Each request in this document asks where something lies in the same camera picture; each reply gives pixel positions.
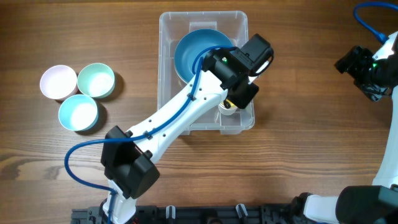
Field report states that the pink cup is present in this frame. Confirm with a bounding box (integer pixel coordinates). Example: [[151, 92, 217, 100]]
[[218, 103, 237, 116]]

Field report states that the dark blue bowl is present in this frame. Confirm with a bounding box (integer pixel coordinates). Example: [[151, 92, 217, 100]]
[[174, 29, 233, 83]]

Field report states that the mint green bowl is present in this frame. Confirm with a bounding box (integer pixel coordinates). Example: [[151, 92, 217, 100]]
[[77, 63, 116, 98]]

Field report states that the light blue bowl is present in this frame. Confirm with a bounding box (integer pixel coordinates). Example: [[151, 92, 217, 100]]
[[58, 95, 99, 131]]

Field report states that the pink bowl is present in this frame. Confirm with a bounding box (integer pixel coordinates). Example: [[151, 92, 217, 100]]
[[40, 65, 78, 101]]

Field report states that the yellow cup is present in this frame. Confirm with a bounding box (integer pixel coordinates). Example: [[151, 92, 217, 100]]
[[223, 99, 238, 110]]

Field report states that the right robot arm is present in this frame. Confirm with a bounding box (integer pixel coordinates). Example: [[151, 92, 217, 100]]
[[291, 66, 391, 195]]

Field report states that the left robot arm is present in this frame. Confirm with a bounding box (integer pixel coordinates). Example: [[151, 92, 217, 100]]
[[101, 34, 274, 223]]

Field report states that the clear plastic storage container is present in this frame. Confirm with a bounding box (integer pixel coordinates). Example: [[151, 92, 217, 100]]
[[157, 11, 255, 135]]

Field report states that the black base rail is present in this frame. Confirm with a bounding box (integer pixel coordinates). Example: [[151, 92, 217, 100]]
[[70, 203, 312, 224]]

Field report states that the left blue cable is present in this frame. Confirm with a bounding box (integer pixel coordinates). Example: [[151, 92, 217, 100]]
[[63, 45, 239, 224]]

